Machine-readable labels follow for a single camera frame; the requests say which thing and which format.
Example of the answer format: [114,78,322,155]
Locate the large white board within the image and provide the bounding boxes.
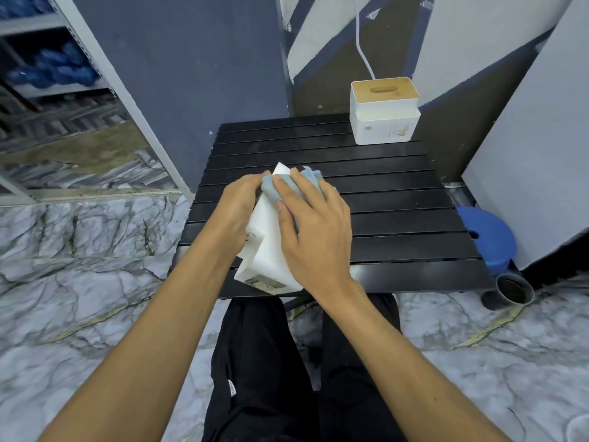
[461,0,589,272]

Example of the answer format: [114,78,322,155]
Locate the person's black trousers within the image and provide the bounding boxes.
[202,293,408,442]

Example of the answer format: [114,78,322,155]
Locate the person's left forearm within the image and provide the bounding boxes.
[39,227,258,442]

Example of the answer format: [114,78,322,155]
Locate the pile of blue bags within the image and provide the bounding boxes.
[0,0,100,89]

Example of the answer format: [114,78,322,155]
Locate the person's left hand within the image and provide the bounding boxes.
[208,171,273,259]

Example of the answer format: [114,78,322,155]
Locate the grey metal shelf rack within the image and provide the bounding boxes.
[0,0,196,207]

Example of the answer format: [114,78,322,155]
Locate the white tissue box wooden lid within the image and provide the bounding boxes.
[349,77,422,146]

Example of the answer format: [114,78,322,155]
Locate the blue plastic stool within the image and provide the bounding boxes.
[456,206,517,277]

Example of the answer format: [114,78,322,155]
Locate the white cable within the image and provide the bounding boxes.
[352,0,377,81]

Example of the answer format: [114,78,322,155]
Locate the white plastic box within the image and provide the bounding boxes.
[234,162,305,293]

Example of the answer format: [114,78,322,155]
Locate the grey pipe piece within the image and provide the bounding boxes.
[481,273,536,312]

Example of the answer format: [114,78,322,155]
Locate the person's right forearm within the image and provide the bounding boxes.
[305,277,509,442]

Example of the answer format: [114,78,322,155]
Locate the person's right hand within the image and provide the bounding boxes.
[271,168,355,303]

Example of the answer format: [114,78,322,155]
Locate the blue cleaning cloth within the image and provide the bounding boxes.
[260,166,325,236]

